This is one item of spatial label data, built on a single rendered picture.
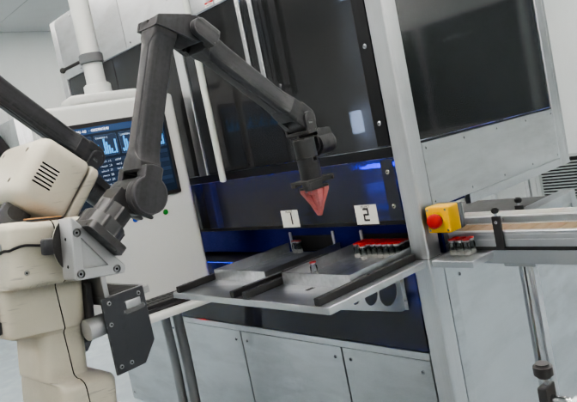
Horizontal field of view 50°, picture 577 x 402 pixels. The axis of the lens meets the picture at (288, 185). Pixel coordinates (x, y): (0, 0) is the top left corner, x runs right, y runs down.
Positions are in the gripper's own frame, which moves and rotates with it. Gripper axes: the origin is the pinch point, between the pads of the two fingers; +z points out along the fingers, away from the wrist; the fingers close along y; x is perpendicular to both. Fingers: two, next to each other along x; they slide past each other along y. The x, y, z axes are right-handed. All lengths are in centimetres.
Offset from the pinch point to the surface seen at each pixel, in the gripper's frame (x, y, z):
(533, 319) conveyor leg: -32, 40, 42
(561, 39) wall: 135, 487, -44
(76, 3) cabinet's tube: 95, -4, -83
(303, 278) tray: 11.4, -0.6, 18.4
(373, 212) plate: 4.7, 25.9, 6.8
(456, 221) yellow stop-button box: -21.1, 28.7, 11.2
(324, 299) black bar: -7.9, -12.5, 18.8
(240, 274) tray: 40.1, -0.6, 18.1
